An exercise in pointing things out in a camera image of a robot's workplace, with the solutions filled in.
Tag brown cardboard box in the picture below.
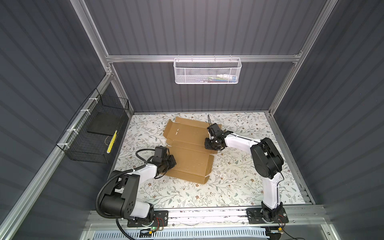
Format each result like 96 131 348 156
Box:
163 117 218 184

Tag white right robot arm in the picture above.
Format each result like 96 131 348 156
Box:
205 132 284 210

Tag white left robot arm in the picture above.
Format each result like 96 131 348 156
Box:
95 154 177 223

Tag yellow marker pen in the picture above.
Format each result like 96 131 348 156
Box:
107 131 118 154

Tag items in white basket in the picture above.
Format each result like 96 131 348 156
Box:
199 74 238 84

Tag black foam pad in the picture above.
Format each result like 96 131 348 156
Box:
87 112 124 137

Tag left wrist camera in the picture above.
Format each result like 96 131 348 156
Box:
152 146 168 165

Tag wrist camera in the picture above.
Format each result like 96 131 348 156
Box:
207 124 233 140
152 146 168 165

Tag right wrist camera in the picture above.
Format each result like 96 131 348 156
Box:
207 124 233 140

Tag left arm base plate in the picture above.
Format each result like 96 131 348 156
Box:
127 210 169 228

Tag white wire mesh basket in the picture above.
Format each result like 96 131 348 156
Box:
173 57 242 85

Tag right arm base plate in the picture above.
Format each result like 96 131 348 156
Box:
246 208 289 225

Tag black wire mesh basket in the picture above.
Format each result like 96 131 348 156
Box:
57 90 130 164

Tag white perforated front rail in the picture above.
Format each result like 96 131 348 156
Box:
89 227 268 240

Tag aluminium enclosure frame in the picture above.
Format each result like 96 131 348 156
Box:
1 1 336 240

